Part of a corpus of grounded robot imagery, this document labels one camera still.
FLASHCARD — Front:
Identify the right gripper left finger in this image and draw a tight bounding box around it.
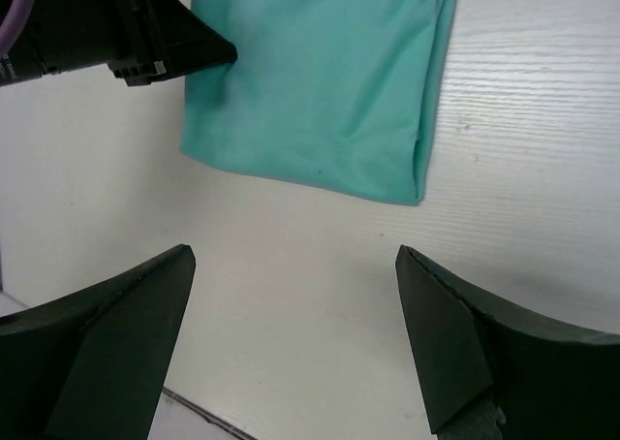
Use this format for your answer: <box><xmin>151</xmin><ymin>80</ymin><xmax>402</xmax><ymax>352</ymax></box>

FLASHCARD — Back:
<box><xmin>1</xmin><ymin>245</ymin><xmax>196</xmax><ymax>439</ymax></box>

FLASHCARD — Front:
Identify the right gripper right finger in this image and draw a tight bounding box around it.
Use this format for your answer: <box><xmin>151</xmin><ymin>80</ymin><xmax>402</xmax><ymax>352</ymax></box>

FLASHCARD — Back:
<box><xmin>395</xmin><ymin>246</ymin><xmax>619</xmax><ymax>439</ymax></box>

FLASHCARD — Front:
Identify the teal t-shirt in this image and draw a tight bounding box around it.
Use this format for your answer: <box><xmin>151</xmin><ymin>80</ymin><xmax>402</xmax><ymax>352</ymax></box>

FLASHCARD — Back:
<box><xmin>180</xmin><ymin>0</ymin><xmax>456</xmax><ymax>205</ymax></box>

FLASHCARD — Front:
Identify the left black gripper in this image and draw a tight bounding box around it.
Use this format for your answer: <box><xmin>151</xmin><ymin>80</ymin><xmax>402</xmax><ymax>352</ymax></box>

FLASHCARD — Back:
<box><xmin>1</xmin><ymin>0</ymin><xmax>237</xmax><ymax>86</ymax></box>

